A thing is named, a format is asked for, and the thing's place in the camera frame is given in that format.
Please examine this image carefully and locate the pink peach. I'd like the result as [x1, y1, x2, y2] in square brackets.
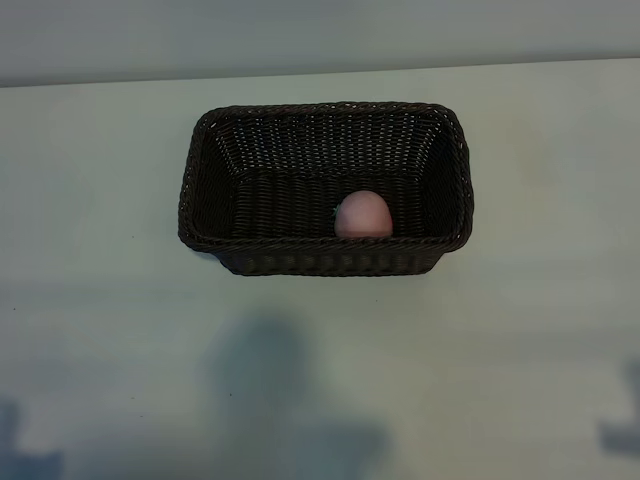
[332, 189, 394, 239]

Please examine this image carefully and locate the dark brown woven basket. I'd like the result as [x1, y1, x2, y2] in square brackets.
[176, 101, 473, 277]

